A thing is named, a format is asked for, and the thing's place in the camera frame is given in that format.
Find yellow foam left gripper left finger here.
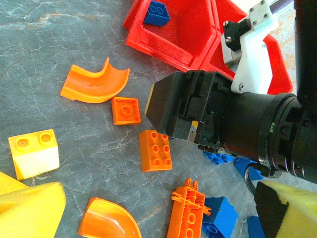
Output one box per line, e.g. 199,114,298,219
0,182,67,238

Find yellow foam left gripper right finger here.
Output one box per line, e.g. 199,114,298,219
254,180,317,238

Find orange six-stud lego brick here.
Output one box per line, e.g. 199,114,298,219
138,129,173,173

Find small orange square lego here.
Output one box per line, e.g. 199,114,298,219
110,96,142,125

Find blue lego brick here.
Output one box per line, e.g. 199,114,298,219
246,215,266,238
233,157,264,181
143,0,171,27
203,149,235,166
201,196,239,238

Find yellow two-stud lego brick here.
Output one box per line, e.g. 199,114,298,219
7,128,60,181

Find orange curved lego piece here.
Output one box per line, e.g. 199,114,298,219
59,57,131,104
77,197,143,238

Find orange lego plate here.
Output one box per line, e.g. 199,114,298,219
166,178,212,238

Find yellow sloped lego piece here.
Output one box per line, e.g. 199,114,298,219
0,171,30,196

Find red plastic bin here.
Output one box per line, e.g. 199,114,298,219
200,0,294,95
123,0,220,73

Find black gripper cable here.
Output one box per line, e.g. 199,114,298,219
243,163,261,197

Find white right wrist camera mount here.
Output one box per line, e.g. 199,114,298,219
221,0,278,95

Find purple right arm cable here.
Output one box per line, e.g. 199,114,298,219
269,0,295,13

